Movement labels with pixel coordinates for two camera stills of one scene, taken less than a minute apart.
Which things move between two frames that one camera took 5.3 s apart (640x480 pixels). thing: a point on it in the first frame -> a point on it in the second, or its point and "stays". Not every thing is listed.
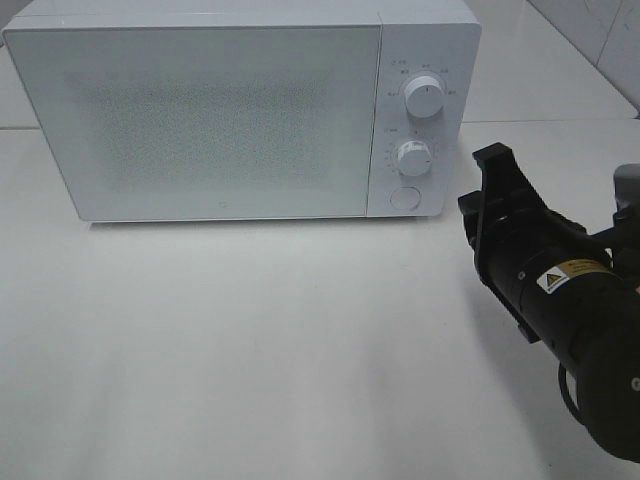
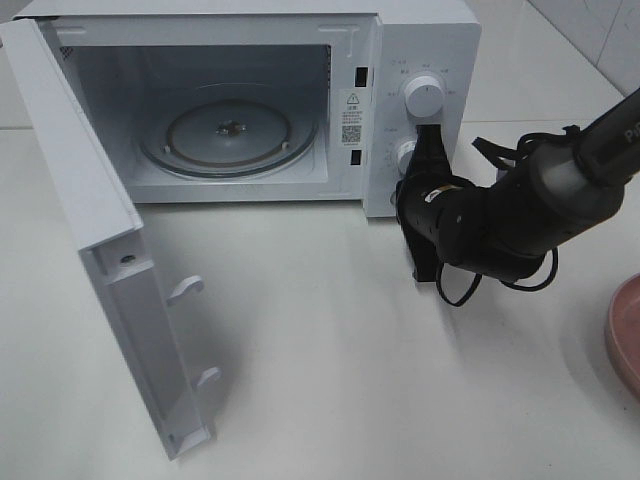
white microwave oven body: (244, 110) stays
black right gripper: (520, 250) -> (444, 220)
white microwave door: (170, 124) -> (108, 230)
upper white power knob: (424, 96) stays
